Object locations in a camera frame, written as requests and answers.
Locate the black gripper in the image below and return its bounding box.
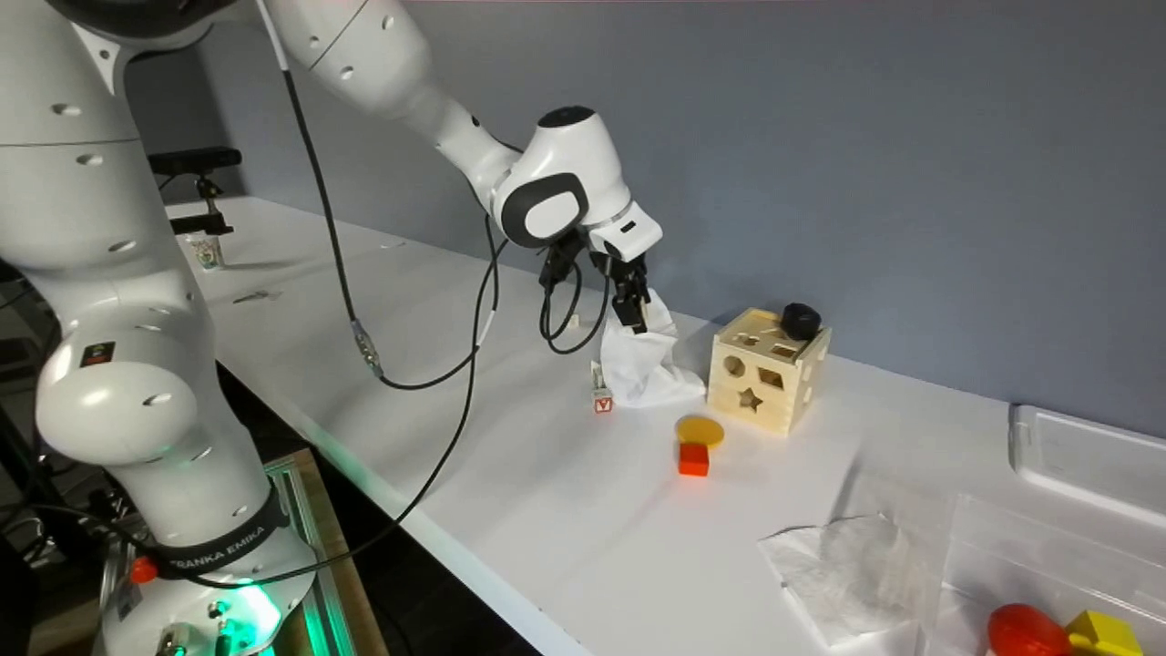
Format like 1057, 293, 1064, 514
603, 246, 659, 337

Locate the white plastic bag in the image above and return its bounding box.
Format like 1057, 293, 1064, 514
599, 293, 711, 412

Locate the yellow wooden disc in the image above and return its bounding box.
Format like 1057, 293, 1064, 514
675, 412, 730, 449

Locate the wooden shape sorter box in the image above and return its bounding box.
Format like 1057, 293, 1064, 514
706, 308, 834, 441

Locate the red wooden pentagon block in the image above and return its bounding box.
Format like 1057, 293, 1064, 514
675, 441, 715, 482

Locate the black round cap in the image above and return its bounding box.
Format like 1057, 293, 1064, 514
779, 298, 828, 343

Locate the crumpled clear plastic bag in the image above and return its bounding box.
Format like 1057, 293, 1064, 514
760, 452, 970, 656

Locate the clear plastic tray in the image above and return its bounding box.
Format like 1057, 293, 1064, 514
1006, 400, 1166, 530

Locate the clear bag with coloured shapes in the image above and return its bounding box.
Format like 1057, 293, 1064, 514
941, 489, 1166, 656

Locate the red toy shape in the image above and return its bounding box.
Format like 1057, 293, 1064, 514
985, 603, 1077, 656

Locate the yellow toy shape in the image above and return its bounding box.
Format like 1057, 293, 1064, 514
1064, 610, 1149, 656

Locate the plain black cable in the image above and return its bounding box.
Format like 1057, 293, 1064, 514
158, 235, 613, 593

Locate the black cable with grey connector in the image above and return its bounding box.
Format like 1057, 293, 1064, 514
252, 0, 508, 395

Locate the wooden platform frame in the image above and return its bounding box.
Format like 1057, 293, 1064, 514
269, 446, 394, 656

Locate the black camera on stand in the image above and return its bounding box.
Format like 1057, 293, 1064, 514
149, 144, 246, 273

